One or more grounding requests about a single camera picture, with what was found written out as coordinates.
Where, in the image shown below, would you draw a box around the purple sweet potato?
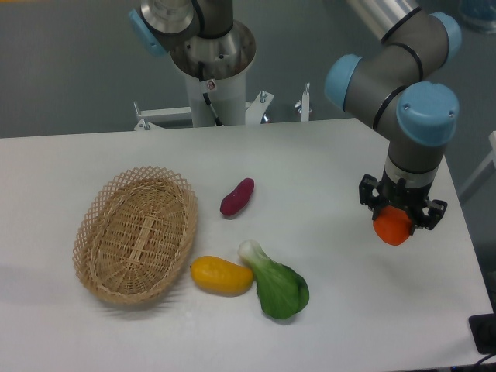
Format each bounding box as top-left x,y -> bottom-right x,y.
219,178 -> 255,217

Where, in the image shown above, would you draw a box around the black device at table edge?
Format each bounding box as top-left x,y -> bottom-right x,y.
468,313 -> 495,354

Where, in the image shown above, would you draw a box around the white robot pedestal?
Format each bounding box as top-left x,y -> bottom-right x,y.
133,71 -> 313,131

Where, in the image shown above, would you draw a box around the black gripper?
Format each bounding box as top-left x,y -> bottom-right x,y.
359,174 -> 448,236

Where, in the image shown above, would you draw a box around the oval wicker basket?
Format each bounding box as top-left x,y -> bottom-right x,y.
73,167 -> 198,305

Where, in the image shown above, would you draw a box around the blue object top right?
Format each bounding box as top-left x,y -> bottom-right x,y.
458,0 -> 496,34

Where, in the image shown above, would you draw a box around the yellow mango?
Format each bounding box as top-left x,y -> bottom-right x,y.
190,256 -> 254,296

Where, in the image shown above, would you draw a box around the green bok choy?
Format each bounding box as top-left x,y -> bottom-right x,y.
238,240 -> 310,320

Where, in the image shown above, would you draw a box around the black cable on pedestal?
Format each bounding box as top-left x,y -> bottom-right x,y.
198,60 -> 225,127

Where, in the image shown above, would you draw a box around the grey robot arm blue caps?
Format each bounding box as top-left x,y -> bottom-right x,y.
129,1 -> 461,245

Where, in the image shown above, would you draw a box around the orange fruit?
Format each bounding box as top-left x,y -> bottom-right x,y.
373,206 -> 412,246

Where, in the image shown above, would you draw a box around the white frame at right edge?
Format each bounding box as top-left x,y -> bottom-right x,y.
458,131 -> 495,205

